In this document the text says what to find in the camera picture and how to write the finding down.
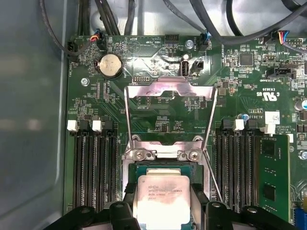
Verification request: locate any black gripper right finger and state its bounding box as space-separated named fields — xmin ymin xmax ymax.
xmin=191 ymin=184 xmax=297 ymax=230

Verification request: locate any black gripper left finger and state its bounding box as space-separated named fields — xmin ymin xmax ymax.
xmin=44 ymin=183 xmax=142 ymax=230

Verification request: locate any thin wire locking lever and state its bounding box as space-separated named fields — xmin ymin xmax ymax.
xmin=203 ymin=148 xmax=221 ymax=203

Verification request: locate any silver topped CPU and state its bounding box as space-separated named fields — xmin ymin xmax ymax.
xmin=134 ymin=164 xmax=193 ymax=230

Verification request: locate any RAM slot with black clips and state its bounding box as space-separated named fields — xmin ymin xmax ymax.
xmin=242 ymin=119 xmax=259 ymax=211
xmin=214 ymin=118 xmax=232 ymax=207
xmin=102 ymin=116 xmax=120 ymax=207
xmin=80 ymin=116 xmax=95 ymax=211

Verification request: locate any blue expansion slot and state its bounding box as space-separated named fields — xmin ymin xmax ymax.
xmin=295 ymin=207 xmax=307 ymax=230

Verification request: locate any green RAM stick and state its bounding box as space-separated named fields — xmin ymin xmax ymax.
xmin=258 ymin=133 xmax=292 ymax=227

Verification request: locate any green motherboard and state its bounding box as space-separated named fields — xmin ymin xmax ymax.
xmin=62 ymin=33 xmax=307 ymax=230

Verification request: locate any internal USB port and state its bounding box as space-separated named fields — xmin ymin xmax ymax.
xmin=178 ymin=61 xmax=191 ymax=79

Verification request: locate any black and silver PC case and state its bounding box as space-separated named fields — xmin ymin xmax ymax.
xmin=0 ymin=0 xmax=307 ymax=230

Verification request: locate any silver coin cell battery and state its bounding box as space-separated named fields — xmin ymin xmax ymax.
xmin=94 ymin=54 xmax=123 ymax=79

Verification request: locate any grey cable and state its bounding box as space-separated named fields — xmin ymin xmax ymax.
xmin=163 ymin=0 xmax=212 ymax=48
xmin=39 ymin=0 xmax=80 ymax=63

